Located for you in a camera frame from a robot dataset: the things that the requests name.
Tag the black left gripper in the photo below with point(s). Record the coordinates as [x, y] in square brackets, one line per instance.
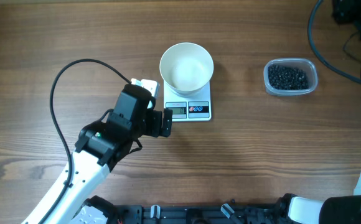
[155, 130]

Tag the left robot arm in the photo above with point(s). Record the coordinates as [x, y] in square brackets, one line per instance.
[100, 146]

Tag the white digital kitchen scale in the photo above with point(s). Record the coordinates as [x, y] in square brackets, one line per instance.
[196, 107]

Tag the white bowl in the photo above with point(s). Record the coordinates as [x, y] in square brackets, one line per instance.
[186, 67]

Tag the clear plastic container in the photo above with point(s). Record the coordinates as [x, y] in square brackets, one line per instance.
[300, 63]

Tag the black beans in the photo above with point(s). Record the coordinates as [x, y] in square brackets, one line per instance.
[287, 78]

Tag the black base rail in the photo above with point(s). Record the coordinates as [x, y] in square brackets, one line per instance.
[97, 210]

